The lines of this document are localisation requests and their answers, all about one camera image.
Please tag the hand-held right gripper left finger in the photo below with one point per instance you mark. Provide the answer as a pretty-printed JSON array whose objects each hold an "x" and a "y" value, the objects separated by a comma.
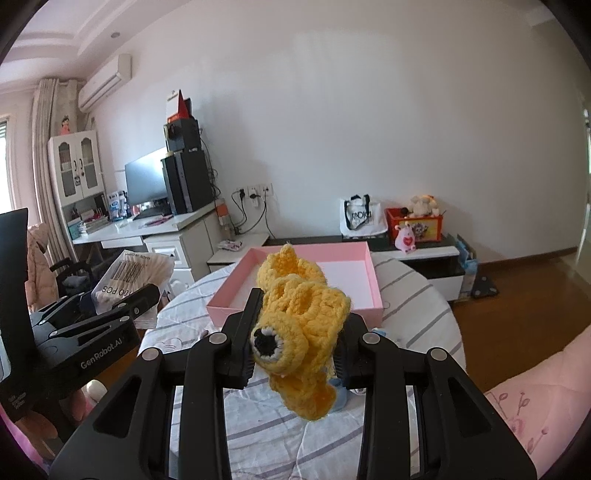
[{"x": 244, "y": 332}]

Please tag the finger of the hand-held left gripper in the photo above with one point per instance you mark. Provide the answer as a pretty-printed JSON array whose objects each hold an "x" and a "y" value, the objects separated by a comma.
[
  {"x": 69, "y": 325},
  {"x": 138, "y": 300}
]

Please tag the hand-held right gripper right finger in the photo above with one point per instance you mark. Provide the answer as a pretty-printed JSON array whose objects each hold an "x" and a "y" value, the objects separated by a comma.
[{"x": 355, "y": 364}]

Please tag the light blue fabric bundle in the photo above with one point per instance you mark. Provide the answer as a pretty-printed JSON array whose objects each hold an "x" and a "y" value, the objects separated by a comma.
[{"x": 344, "y": 399}]

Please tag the yellow crocheted piece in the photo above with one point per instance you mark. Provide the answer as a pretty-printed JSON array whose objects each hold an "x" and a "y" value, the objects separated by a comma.
[{"x": 300, "y": 314}]

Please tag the pink cardboard box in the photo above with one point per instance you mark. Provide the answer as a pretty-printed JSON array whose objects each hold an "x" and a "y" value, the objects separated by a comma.
[{"x": 351, "y": 281}]

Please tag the clear plastic swab bag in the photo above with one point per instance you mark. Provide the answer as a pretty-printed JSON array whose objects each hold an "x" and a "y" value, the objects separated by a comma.
[{"x": 134, "y": 272}]

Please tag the black office chair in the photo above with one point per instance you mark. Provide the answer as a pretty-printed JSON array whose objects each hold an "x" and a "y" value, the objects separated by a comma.
[{"x": 69, "y": 277}]

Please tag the clear heart-shaped acrylic plate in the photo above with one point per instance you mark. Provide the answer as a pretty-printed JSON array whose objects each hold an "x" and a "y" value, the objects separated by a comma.
[{"x": 170, "y": 345}]

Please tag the pink coat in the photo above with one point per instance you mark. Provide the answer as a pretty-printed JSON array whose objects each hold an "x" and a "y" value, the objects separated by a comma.
[{"x": 39, "y": 267}]

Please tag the white desk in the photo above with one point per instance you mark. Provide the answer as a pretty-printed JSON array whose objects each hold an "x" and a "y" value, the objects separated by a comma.
[{"x": 138, "y": 228}]

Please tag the plain pink cloth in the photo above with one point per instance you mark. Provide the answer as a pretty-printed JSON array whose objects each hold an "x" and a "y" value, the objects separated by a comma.
[{"x": 18, "y": 443}]

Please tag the black keyboard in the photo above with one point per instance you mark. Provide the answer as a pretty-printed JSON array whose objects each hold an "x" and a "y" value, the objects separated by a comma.
[{"x": 152, "y": 213}]

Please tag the pink patterned pouch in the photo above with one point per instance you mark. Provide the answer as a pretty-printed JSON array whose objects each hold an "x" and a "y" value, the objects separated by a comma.
[{"x": 231, "y": 245}]

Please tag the stack of books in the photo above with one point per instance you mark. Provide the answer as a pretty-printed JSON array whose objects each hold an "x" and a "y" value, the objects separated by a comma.
[{"x": 90, "y": 226}]

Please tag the blue and white box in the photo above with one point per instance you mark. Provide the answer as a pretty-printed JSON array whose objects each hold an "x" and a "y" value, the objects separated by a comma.
[{"x": 117, "y": 205}]

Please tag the orange-capped bottle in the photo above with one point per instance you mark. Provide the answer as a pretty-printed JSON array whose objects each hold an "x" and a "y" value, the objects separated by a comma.
[{"x": 223, "y": 214}]

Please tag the black computer monitor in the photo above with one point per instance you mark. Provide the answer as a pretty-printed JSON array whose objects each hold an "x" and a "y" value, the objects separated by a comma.
[{"x": 145, "y": 177}]

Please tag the black and white low cabinet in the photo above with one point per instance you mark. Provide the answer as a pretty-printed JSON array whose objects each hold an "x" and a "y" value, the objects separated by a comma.
[{"x": 434, "y": 263}]

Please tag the black computer tower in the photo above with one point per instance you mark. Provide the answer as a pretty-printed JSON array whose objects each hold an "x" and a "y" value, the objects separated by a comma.
[{"x": 189, "y": 180}]

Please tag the pink heart plush toy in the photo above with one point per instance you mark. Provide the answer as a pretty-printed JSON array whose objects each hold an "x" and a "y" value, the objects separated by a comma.
[{"x": 406, "y": 240}]

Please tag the white tote bag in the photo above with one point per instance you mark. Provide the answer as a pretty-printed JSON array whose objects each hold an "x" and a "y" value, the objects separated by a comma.
[{"x": 362, "y": 219}]

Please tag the blue carton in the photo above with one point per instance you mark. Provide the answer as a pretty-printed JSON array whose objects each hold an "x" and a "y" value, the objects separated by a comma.
[{"x": 467, "y": 267}]

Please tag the black bathroom scale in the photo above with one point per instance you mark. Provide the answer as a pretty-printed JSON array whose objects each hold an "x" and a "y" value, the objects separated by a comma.
[{"x": 485, "y": 288}]

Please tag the red storage box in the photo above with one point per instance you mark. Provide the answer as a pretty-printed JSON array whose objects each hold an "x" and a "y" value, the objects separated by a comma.
[{"x": 427, "y": 228}]

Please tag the white glass-door cabinet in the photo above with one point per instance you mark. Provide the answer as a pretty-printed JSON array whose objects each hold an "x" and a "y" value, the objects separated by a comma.
[{"x": 69, "y": 157}]

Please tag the beige curtain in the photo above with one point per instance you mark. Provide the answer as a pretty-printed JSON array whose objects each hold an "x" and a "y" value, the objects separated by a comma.
[{"x": 46, "y": 161}]

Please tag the black speaker box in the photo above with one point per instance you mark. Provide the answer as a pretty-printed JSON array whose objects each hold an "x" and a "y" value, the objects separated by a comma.
[{"x": 182, "y": 134}]

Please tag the cream plush toy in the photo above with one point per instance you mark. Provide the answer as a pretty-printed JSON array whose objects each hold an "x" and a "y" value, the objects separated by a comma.
[{"x": 422, "y": 205}]

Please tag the window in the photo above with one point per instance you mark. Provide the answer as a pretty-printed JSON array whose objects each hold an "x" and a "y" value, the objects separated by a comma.
[{"x": 3, "y": 161}]

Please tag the small doll figure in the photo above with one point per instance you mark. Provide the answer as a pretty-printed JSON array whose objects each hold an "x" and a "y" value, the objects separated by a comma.
[{"x": 66, "y": 125}]

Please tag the red and white carton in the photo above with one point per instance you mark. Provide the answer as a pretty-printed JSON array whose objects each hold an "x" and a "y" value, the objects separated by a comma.
[{"x": 174, "y": 104}]

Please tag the white air conditioner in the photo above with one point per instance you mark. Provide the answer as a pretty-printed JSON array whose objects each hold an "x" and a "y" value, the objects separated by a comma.
[{"x": 104, "y": 83}]

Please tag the cream rounded post knob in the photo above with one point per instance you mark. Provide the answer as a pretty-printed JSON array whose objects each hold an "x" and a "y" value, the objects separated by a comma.
[{"x": 94, "y": 390}]

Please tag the white wall socket row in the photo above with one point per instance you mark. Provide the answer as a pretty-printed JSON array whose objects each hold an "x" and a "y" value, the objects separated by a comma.
[{"x": 254, "y": 190}]

